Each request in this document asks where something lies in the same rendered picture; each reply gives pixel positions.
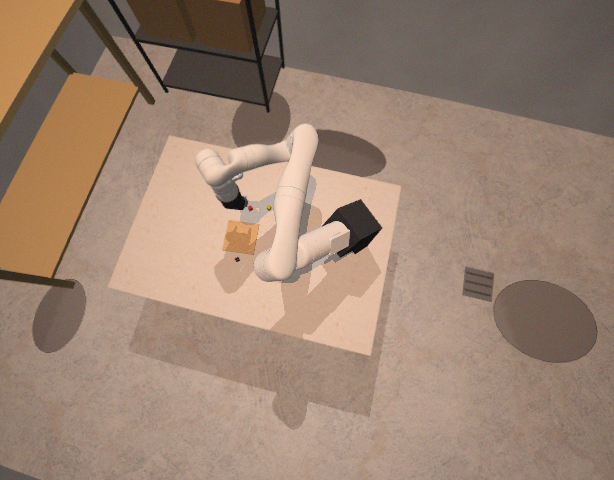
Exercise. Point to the orange square mat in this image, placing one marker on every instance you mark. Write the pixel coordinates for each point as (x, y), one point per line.
(241, 237)

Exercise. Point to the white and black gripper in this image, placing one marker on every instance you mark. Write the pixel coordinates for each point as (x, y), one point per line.
(234, 200)

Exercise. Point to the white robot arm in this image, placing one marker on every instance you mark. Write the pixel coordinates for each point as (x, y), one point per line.
(288, 252)

